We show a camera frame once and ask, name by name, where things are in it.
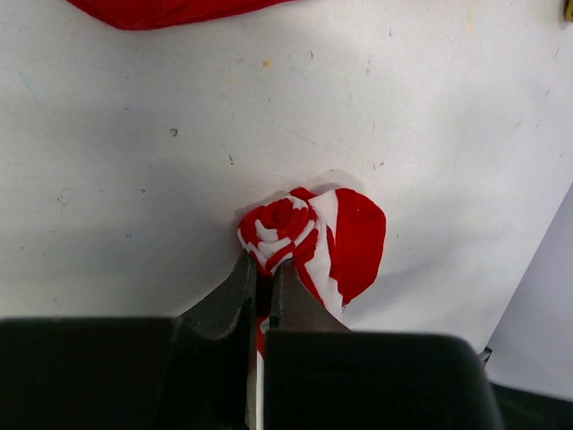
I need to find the red white striped sock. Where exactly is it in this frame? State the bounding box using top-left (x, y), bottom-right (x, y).
top-left (236, 186), bottom-right (388, 359)

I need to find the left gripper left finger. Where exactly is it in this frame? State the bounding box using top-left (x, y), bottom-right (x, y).
top-left (1, 254), bottom-right (257, 429)

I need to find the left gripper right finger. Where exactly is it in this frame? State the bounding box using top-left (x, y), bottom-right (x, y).
top-left (263, 262), bottom-right (504, 429)

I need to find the red sock centre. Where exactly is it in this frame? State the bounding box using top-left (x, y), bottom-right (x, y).
top-left (69, 0), bottom-right (286, 31)

